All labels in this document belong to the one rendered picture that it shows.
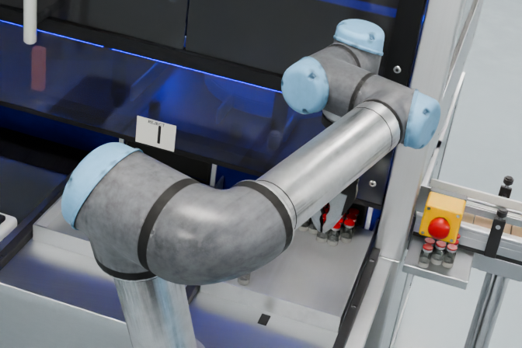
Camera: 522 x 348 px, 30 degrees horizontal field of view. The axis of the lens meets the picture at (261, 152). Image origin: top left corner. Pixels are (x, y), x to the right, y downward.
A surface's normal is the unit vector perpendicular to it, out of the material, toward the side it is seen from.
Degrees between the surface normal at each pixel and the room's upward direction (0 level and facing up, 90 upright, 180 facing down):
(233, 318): 0
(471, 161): 0
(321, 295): 0
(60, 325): 90
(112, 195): 51
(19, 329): 90
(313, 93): 90
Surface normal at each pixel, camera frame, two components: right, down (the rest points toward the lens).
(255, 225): 0.48, -0.20
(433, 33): -0.30, 0.44
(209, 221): 0.22, -0.36
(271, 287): 0.12, -0.86
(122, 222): -0.52, 0.07
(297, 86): -0.59, 0.34
